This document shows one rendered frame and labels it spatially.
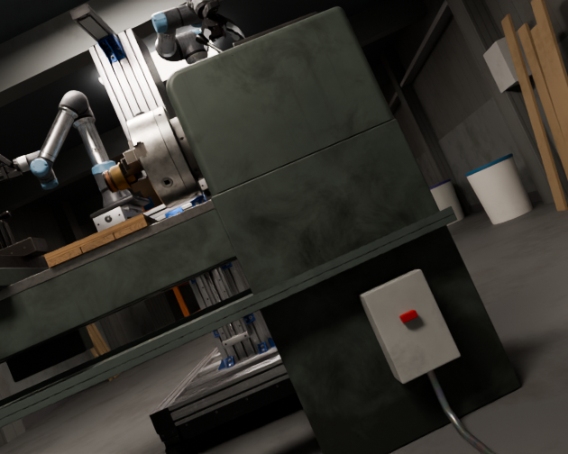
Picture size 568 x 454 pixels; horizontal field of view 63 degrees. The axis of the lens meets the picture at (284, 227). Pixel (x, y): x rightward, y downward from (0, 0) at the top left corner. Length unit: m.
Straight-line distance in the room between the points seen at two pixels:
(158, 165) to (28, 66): 3.06
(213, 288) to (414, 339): 1.24
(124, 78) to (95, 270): 1.42
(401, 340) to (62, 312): 0.95
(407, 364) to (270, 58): 0.95
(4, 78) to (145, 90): 2.09
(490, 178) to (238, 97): 4.16
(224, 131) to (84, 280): 0.59
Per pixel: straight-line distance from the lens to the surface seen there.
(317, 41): 1.50
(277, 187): 1.35
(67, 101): 2.55
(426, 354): 1.36
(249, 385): 2.11
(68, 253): 1.47
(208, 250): 1.39
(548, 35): 4.31
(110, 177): 1.61
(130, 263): 1.43
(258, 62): 1.46
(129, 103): 2.61
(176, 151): 1.46
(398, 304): 1.32
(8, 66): 4.53
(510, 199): 5.36
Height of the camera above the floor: 0.63
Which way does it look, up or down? 3 degrees up
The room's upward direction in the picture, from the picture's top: 24 degrees counter-clockwise
